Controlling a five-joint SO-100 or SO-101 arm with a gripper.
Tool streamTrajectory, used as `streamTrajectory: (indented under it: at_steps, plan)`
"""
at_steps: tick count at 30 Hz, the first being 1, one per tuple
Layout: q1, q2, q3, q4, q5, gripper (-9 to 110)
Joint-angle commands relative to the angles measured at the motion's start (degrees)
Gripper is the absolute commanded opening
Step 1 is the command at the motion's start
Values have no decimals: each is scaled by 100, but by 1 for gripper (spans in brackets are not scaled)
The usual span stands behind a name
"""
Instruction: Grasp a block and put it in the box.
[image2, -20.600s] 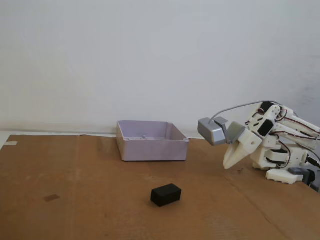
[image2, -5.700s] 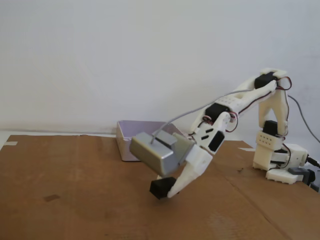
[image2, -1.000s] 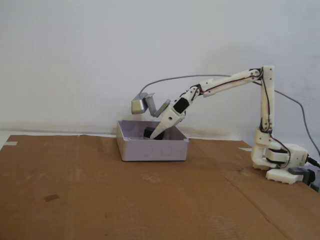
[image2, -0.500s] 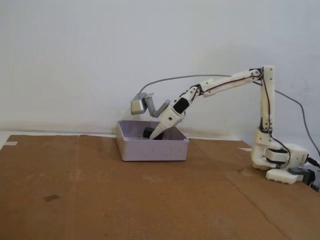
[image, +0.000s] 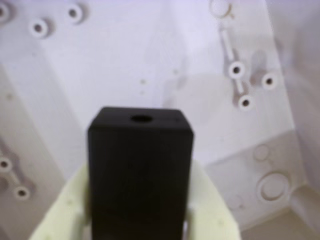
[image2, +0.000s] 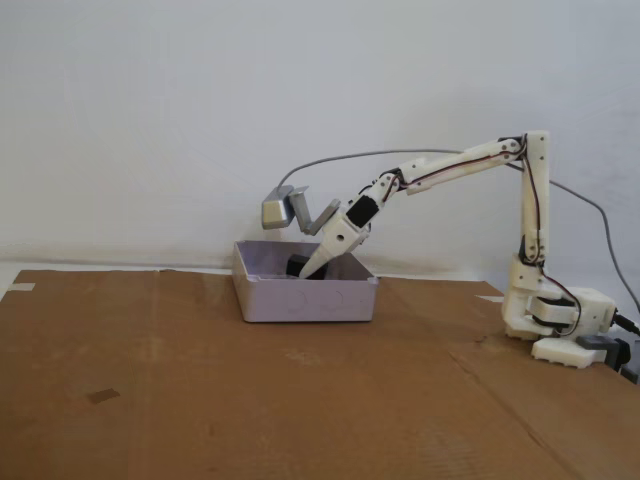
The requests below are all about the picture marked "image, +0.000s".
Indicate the black rectangular block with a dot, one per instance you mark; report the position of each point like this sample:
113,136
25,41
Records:
140,175

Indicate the white plastic box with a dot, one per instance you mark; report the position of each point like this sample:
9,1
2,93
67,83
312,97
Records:
125,62

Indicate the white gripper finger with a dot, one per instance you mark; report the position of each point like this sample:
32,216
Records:
67,212
210,215

